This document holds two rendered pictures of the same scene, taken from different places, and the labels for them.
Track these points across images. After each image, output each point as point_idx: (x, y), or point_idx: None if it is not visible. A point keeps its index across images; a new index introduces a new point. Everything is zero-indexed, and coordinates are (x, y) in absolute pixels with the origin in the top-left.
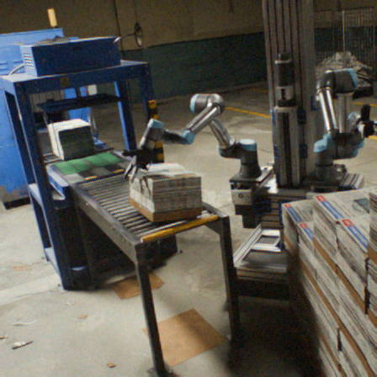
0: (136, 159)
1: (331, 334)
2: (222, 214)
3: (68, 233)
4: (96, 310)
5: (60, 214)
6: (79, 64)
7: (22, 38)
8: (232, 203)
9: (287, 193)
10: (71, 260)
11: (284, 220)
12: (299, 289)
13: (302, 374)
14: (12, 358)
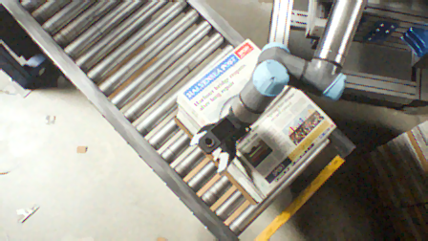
0: (228, 142)
1: None
2: (343, 142)
3: (4, 29)
4: (93, 132)
5: None
6: None
7: None
8: (310, 34)
9: (398, 17)
10: (18, 52)
11: (426, 133)
12: (416, 198)
13: (379, 231)
14: (29, 238)
